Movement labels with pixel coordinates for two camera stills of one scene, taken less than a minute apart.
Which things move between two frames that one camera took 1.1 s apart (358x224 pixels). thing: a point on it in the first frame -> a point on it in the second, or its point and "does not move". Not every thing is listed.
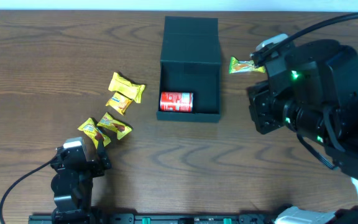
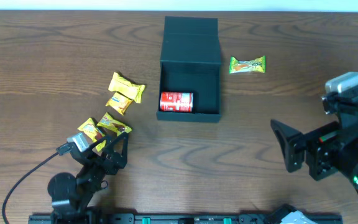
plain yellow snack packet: (127, 88) does not move
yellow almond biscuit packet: (119, 102) does not move
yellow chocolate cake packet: (107, 121) does not move
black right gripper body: (260, 111) -> (295, 152)
